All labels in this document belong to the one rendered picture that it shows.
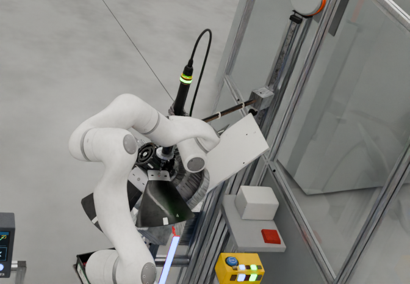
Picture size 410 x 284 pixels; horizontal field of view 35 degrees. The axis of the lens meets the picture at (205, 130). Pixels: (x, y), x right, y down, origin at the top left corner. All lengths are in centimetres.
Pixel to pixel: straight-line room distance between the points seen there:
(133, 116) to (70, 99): 328
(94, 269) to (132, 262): 14
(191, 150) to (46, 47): 382
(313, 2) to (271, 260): 126
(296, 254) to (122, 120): 135
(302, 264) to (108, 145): 140
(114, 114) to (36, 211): 226
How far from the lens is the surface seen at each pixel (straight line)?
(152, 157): 263
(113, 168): 185
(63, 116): 502
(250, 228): 307
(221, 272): 255
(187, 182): 272
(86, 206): 277
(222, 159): 281
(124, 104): 196
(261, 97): 293
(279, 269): 319
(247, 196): 305
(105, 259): 200
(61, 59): 577
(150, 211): 251
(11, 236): 221
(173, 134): 212
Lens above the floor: 277
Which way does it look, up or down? 32 degrees down
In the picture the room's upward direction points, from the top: 17 degrees clockwise
